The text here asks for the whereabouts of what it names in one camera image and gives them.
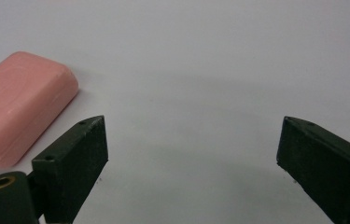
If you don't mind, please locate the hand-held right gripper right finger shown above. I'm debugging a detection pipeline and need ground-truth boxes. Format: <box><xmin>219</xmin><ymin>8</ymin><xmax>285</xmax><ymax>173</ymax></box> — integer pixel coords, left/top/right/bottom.
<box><xmin>276</xmin><ymin>116</ymin><xmax>350</xmax><ymax>224</ymax></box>

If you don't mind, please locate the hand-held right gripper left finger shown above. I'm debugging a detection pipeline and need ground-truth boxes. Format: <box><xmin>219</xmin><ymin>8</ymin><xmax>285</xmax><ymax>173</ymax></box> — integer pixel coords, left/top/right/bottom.
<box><xmin>31</xmin><ymin>115</ymin><xmax>109</xmax><ymax>224</ymax></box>

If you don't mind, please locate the pink soap bar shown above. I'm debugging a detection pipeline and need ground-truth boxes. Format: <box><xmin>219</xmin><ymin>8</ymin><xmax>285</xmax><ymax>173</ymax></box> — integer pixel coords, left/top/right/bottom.
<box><xmin>0</xmin><ymin>51</ymin><xmax>80</xmax><ymax>169</ymax></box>

